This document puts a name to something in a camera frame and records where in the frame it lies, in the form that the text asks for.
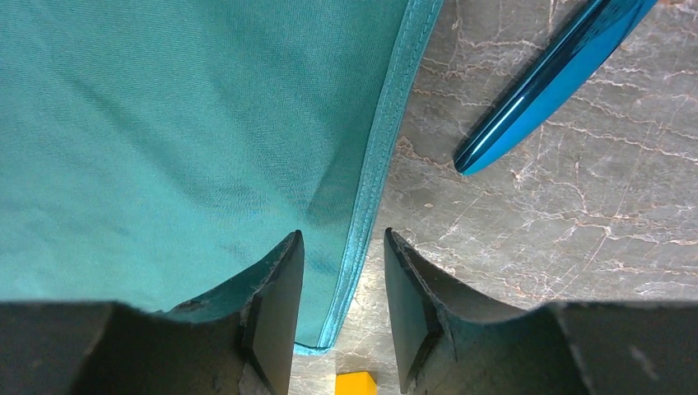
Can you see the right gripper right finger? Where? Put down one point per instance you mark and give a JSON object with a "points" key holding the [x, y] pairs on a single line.
{"points": [[450, 338]]}

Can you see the yellow small cube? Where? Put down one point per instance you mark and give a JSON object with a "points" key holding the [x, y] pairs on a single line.
{"points": [[355, 383]]}

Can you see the teal cloth napkin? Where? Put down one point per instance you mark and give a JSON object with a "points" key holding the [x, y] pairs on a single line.
{"points": [[150, 150]]}

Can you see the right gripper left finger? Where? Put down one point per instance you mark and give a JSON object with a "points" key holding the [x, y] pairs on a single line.
{"points": [[266, 296]]}

